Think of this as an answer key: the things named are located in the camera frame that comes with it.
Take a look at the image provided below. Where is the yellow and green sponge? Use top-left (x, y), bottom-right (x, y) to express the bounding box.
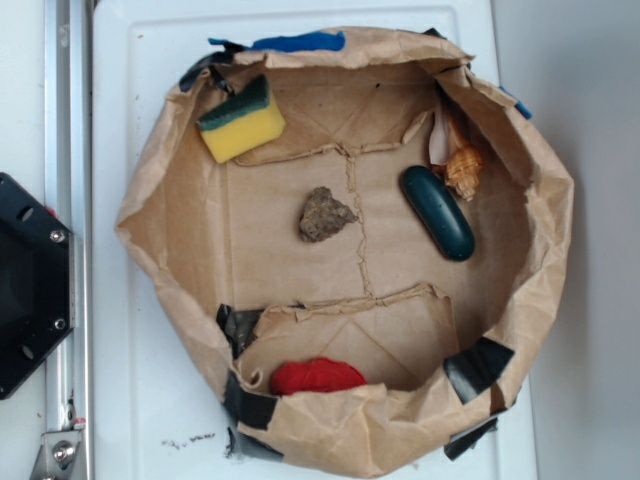
top-left (196, 75), bottom-right (286, 164)

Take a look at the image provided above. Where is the grey brown rock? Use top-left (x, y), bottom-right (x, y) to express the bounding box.
top-left (298, 187), bottom-right (358, 243)

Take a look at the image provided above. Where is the brown paper bag tray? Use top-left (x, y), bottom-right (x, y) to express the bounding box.
top-left (116, 27), bottom-right (574, 478)

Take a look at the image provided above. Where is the dark teal oval case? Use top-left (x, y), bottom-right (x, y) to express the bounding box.
top-left (400, 165), bottom-right (475, 261)

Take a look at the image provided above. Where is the red crumpled cloth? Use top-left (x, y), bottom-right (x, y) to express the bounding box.
top-left (269, 357), bottom-right (367, 396)

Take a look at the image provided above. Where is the orange spiral seashell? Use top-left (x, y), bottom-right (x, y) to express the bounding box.
top-left (429, 109), bottom-right (484, 202)

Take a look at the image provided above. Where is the white plastic board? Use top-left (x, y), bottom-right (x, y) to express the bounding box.
top-left (91, 5), bottom-right (540, 480)

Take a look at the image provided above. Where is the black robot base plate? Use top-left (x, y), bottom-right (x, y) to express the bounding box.
top-left (1, 172), bottom-right (73, 400)

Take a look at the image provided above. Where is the aluminium frame rail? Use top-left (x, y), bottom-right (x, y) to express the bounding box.
top-left (44, 1), bottom-right (96, 479)

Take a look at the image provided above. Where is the metal corner bracket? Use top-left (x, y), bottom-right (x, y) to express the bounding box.
top-left (29, 430), bottom-right (83, 480)

